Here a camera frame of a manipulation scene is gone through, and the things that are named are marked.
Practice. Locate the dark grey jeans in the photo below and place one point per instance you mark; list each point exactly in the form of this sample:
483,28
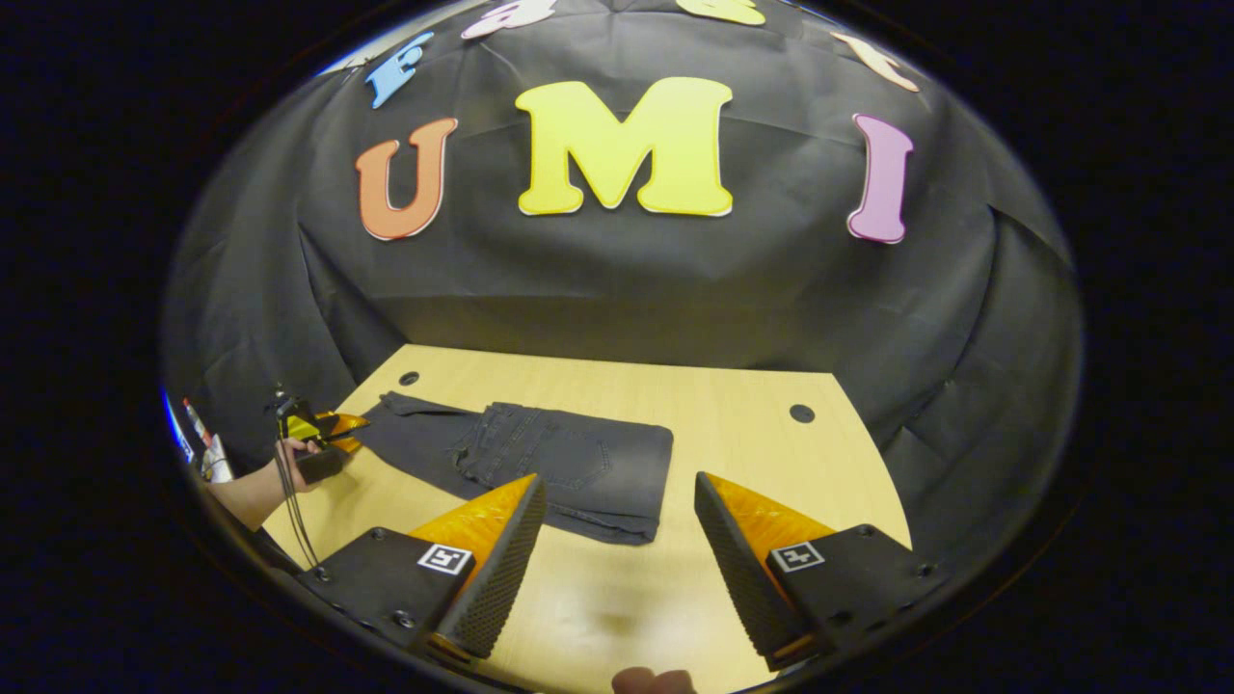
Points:
578,463

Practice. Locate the white and red printed object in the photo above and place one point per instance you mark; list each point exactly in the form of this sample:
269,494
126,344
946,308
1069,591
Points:
214,461

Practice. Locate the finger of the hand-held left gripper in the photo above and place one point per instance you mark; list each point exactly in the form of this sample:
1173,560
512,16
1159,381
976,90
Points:
342,421
345,444

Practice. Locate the black backdrop cloth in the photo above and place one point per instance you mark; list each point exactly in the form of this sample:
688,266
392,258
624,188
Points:
627,280

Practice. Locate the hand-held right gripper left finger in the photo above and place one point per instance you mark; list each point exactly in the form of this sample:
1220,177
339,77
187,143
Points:
501,578

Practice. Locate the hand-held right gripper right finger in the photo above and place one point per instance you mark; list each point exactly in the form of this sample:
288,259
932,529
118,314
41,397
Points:
742,578

